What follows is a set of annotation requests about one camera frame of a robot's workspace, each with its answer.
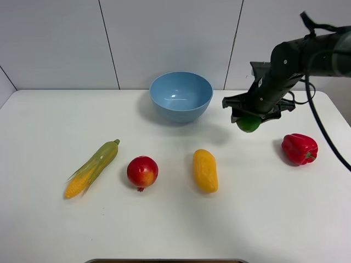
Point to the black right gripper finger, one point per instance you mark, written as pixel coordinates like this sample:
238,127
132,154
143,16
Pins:
271,110
239,108

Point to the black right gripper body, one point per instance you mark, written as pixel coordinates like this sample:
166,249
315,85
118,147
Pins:
266,94

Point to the green lime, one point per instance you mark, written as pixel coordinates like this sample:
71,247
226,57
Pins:
248,124

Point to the yellow mango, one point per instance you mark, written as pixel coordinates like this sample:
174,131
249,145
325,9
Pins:
205,171

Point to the red pomegranate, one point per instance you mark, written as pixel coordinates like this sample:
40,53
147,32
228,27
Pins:
142,172

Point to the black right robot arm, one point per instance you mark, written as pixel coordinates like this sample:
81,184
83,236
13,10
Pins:
312,55

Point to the blue plastic bowl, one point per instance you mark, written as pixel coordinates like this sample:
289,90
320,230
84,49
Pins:
181,97

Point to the red bell pepper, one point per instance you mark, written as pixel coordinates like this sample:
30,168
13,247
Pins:
299,149

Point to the corn cob with husk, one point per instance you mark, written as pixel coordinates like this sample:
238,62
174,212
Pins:
81,180

